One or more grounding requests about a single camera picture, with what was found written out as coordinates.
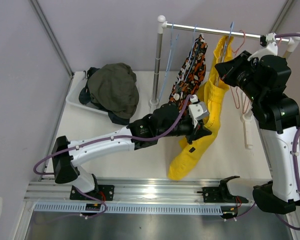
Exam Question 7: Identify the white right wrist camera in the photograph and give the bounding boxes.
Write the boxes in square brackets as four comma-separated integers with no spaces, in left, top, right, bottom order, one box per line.
[247,32,278,61]

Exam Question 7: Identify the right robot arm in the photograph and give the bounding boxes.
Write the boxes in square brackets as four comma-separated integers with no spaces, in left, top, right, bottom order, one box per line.
[214,51,300,215]

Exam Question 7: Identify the yellow shorts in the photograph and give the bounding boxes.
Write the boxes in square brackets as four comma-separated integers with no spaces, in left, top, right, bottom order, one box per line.
[167,36,229,181]

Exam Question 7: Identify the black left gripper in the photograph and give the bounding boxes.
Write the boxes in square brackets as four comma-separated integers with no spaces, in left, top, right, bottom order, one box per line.
[157,115,212,145]

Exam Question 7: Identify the white steel clothes rack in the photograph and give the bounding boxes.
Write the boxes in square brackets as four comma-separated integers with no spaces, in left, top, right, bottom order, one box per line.
[148,14,300,150]

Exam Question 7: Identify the white perforated plastic basket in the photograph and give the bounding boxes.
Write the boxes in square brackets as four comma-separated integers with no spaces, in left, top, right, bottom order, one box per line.
[65,71,108,116]

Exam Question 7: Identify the blue wire hanger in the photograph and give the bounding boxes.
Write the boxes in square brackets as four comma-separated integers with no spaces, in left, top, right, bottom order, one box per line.
[158,22,179,102]
[214,21,235,83]
[182,25,202,81]

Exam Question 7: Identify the camouflage patterned shorts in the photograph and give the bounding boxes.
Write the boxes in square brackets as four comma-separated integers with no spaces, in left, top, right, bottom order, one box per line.
[169,33,208,110]

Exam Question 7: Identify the olive green shorts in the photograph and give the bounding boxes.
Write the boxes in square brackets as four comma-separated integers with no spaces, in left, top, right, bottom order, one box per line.
[87,62,140,119]

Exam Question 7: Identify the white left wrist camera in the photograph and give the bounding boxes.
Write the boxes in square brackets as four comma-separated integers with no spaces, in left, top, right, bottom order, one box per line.
[188,94,210,128]

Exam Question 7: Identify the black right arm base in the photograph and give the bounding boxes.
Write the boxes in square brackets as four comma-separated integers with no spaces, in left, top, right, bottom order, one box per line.
[196,186,249,204]

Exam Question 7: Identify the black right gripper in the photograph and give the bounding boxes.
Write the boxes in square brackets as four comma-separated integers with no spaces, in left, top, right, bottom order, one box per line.
[216,50,264,104]

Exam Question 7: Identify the white slotted cable duct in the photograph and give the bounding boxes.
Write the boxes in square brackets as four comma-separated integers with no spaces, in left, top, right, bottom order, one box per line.
[34,201,223,216]

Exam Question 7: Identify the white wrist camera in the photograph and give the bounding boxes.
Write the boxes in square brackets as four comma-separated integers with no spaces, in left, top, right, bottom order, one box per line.
[188,94,210,128]
[247,32,278,61]

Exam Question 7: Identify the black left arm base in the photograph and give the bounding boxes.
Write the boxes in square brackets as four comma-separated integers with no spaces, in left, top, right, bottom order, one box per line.
[69,184,115,202]

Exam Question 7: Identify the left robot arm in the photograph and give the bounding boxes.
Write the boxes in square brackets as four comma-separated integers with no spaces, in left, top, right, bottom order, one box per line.
[52,101,212,200]

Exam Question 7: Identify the aluminium mounting rail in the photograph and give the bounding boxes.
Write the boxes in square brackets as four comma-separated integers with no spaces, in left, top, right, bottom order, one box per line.
[22,178,276,205]

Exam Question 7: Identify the dark navy shorts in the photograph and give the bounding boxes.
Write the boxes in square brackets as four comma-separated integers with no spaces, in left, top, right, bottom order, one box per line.
[78,67,130,126]

